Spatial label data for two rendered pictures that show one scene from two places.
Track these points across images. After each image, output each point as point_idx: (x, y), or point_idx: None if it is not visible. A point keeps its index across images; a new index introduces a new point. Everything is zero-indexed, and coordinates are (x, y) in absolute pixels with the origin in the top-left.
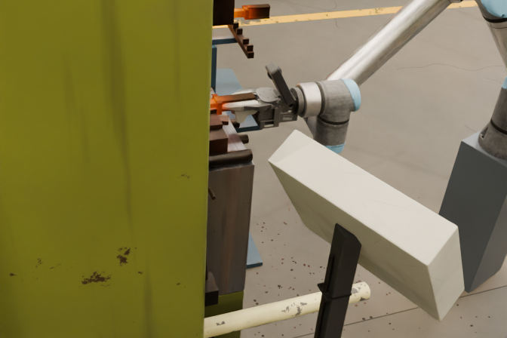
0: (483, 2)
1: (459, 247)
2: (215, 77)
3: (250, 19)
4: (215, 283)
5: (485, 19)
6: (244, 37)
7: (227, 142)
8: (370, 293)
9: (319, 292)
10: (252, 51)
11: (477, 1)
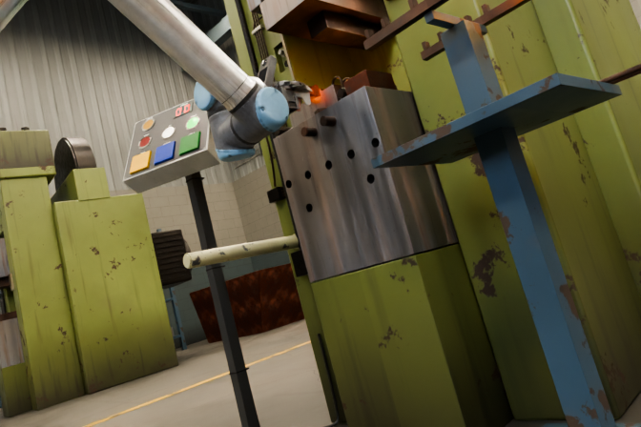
0: None
1: (132, 138)
2: (456, 83)
3: None
4: (270, 190)
5: None
6: (402, 15)
7: (290, 119)
8: (183, 260)
9: (224, 247)
10: (366, 40)
11: None
